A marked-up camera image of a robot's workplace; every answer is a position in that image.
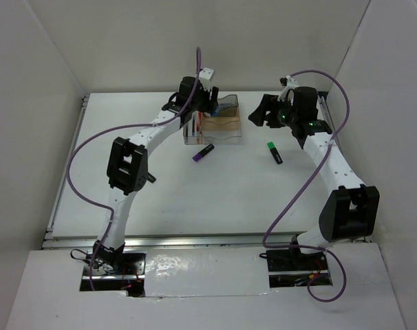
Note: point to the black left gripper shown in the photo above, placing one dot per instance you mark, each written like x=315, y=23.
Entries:
x=210, y=105

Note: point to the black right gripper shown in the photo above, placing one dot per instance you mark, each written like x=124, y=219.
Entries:
x=267, y=104

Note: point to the green black highlighter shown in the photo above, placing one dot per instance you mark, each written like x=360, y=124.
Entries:
x=274, y=152

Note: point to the red gel pen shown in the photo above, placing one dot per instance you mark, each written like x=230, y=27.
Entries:
x=197, y=124

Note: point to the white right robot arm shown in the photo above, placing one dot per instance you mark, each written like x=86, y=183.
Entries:
x=351, y=207

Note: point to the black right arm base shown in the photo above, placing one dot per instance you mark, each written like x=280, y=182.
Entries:
x=290, y=268

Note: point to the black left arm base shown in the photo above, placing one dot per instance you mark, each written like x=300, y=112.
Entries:
x=127, y=276

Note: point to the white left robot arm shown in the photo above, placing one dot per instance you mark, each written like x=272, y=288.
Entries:
x=127, y=167

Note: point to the dark smoky plastic tray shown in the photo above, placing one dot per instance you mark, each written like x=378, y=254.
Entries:
x=227, y=102

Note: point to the long clear smoky tray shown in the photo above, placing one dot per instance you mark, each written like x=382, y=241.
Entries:
x=193, y=140

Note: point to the clear plastic tray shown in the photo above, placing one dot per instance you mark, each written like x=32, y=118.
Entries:
x=222, y=137

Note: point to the purple black highlighter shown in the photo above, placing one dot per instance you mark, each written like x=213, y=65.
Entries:
x=203, y=153

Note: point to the yellow black highlighter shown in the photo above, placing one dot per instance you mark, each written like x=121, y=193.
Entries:
x=151, y=178

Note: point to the white foam front panel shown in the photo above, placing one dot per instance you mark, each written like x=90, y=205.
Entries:
x=209, y=271

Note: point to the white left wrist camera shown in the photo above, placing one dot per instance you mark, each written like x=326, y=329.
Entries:
x=205, y=77

